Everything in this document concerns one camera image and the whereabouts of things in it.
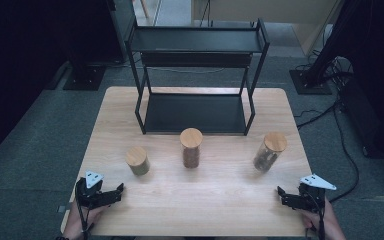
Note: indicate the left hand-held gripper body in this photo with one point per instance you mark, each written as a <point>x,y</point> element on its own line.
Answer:
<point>91,196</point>

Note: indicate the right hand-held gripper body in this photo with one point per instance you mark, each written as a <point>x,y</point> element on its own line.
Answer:
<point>310,200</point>

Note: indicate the short glass jar wooden lid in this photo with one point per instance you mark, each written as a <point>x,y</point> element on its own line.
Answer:
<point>136,161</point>

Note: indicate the glass jar dark chunky contents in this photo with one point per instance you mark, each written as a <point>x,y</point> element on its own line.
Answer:
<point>269,153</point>

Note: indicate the tall glass jar brown contents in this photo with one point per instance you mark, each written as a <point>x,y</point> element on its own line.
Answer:
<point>191,146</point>

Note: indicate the black metal two-tier shelf rack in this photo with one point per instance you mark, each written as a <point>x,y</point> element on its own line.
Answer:
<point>195,115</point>

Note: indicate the person's left hand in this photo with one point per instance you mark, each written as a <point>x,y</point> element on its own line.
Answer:
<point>75,223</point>

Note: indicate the person's right hand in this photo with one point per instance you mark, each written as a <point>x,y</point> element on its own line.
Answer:
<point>331,226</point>

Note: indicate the grey tape strip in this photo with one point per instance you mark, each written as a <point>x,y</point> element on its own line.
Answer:
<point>61,209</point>

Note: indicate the black box case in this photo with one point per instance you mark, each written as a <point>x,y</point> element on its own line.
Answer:
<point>370,123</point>

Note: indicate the dark curtain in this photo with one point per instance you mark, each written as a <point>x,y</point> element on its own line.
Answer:
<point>20,60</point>

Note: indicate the beige wooden cabinet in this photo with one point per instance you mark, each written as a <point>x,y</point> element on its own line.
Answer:
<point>266,10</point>

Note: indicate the black stand base plate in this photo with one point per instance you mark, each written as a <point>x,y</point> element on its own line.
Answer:
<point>308,85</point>
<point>84,79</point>

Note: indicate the black slanted stand post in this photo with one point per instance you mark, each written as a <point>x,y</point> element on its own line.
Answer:
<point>333,40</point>

